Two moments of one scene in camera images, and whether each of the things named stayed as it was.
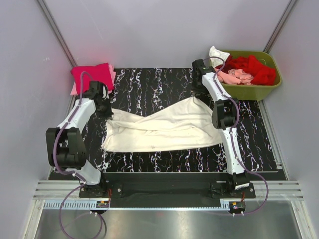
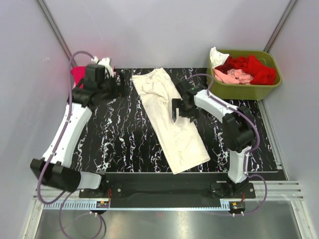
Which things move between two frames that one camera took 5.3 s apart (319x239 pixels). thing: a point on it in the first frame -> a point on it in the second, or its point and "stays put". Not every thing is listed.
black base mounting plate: x=165 y=190 stays put
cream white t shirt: x=190 y=123 -> x=180 y=140
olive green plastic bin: x=254 y=92 stays put
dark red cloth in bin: x=227 y=66 stays put
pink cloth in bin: x=236 y=76 stays put
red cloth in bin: x=261 y=75 stays put
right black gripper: x=197 y=90 -> x=176 y=103
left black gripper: x=108 y=113 -> x=122 y=90
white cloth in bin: x=215 y=52 stays put
